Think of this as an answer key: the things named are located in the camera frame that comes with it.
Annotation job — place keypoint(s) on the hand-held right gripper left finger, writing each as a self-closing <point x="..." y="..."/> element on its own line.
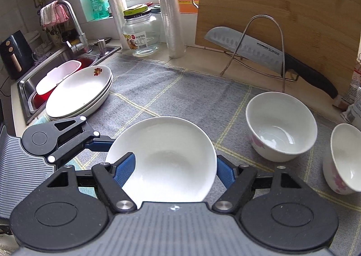
<point x="124" y="170"/>

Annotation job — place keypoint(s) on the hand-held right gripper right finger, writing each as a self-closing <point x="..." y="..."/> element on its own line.
<point x="225" y="172"/>

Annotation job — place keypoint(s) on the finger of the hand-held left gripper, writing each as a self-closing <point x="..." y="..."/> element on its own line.
<point x="98" y="144"/>

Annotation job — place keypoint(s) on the white fruit print plate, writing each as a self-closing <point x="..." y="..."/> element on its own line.
<point x="93" y="108"/>
<point x="76" y="92"/>

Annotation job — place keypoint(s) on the plain white shallow dish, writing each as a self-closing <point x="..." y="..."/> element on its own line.
<point x="169" y="160"/>

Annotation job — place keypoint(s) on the white pink floral bowl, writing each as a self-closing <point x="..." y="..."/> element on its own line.
<point x="279" y="120"/>
<point x="347" y="157"/>

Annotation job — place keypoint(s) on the teal printed cloth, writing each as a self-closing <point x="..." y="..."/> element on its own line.
<point x="45" y="119"/>

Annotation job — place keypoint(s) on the white plastic colander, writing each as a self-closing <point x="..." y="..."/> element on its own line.
<point x="56" y="75"/>

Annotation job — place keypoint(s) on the stainless steel sink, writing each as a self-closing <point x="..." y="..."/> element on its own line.
<point x="31" y="84"/>

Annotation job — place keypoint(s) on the white and red strainer basket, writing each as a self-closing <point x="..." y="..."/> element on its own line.
<point x="84" y="63"/>

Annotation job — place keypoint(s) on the grey checked counter mat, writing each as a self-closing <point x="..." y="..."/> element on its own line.
<point x="183" y="89"/>

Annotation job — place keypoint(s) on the metal sink knob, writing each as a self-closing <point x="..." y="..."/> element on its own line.
<point x="101" y="47"/>

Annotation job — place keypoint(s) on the round metal sink cap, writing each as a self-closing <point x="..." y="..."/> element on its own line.
<point x="108" y="39"/>

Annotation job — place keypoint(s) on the steel kitchen faucet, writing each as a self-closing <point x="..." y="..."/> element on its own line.
<point x="80" y="36"/>

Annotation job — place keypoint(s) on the black air fryer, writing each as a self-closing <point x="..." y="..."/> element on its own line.
<point x="14" y="53"/>

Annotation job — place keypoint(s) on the glass jar green lid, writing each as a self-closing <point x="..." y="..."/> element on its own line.
<point x="141" y="33"/>

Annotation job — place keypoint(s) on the pink white rag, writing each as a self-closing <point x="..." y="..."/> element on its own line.
<point x="53" y="15"/>

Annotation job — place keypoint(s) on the orange paper sachet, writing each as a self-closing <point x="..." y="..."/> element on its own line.
<point x="138" y="6"/>

